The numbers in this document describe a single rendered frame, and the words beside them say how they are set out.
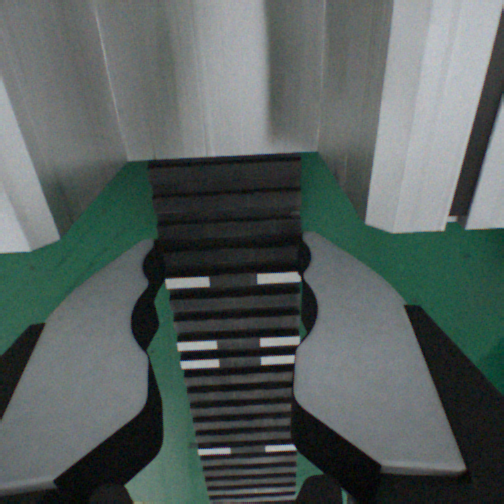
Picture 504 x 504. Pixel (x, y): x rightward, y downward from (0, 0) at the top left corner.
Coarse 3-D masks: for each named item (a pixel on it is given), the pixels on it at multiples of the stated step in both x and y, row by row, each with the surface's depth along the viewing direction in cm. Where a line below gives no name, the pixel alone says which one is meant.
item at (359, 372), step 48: (336, 288) 9; (384, 288) 9; (336, 336) 8; (384, 336) 7; (336, 384) 6; (384, 384) 6; (432, 384) 6; (336, 432) 6; (384, 432) 6; (432, 432) 6
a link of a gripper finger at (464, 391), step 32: (416, 320) 8; (448, 352) 7; (448, 384) 6; (480, 384) 6; (448, 416) 6; (480, 416) 6; (480, 448) 5; (384, 480) 5; (416, 480) 5; (448, 480) 5; (480, 480) 5
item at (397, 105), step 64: (0, 0) 4; (64, 0) 5; (128, 0) 7; (192, 0) 7; (256, 0) 7; (320, 0) 7; (384, 0) 4; (448, 0) 3; (0, 64) 4; (64, 64) 5; (128, 64) 7; (192, 64) 7; (256, 64) 7; (320, 64) 7; (384, 64) 4; (448, 64) 4; (0, 128) 4; (64, 128) 5; (128, 128) 8; (192, 128) 8; (256, 128) 8; (320, 128) 8; (384, 128) 4; (448, 128) 4; (0, 192) 4; (64, 192) 5; (384, 192) 5; (448, 192) 5
